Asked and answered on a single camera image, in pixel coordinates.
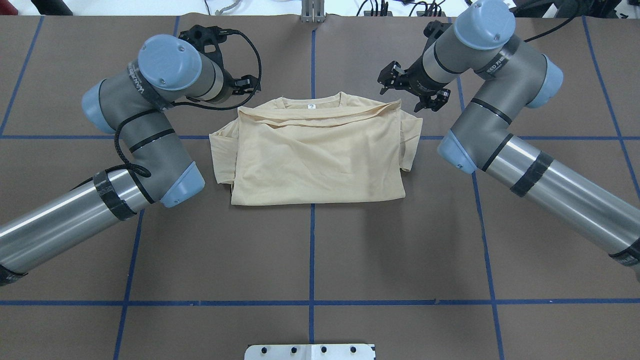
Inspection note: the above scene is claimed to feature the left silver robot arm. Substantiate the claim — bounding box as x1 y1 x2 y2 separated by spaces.
0 25 262 286

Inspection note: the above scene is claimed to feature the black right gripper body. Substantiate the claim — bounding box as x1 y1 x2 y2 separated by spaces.
400 55 451 96

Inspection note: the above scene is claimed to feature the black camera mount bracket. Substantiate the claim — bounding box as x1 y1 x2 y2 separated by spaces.
422 20 453 54

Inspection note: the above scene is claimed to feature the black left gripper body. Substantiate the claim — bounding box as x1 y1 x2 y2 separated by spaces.
215 68 235 103

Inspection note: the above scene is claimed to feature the aluminium frame post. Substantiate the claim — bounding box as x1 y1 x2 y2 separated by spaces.
301 0 326 23

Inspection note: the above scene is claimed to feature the left gripper camera bracket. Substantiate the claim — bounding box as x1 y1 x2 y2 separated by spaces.
178 25 230 68

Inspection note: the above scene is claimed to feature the beige long-sleeve printed shirt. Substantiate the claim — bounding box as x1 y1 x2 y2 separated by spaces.
209 92 423 207

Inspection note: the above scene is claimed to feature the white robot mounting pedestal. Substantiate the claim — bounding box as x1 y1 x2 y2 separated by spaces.
244 343 377 360

